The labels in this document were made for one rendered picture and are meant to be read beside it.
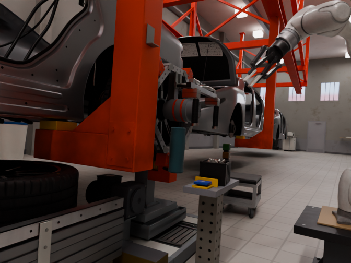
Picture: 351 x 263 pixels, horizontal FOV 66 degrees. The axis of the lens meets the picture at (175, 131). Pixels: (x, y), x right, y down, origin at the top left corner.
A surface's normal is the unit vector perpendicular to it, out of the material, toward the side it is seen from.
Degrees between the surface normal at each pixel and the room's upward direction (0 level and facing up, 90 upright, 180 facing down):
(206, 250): 90
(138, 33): 90
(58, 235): 90
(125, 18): 90
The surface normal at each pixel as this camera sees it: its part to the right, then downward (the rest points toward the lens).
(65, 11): 0.84, 0.05
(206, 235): -0.46, -0.04
